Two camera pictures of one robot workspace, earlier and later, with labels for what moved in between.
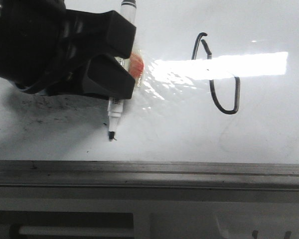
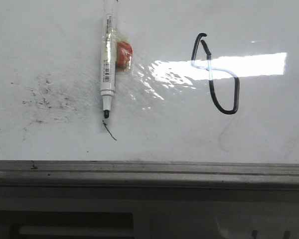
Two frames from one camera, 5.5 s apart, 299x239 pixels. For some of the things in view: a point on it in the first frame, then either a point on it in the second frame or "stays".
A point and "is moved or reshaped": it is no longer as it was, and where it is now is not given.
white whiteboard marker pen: [115, 105] is moved or reshaped
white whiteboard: [224, 81] stays
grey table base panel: [64, 212] stays
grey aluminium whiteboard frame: [150, 175] stays
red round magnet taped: [136, 65] is moved or reshaped
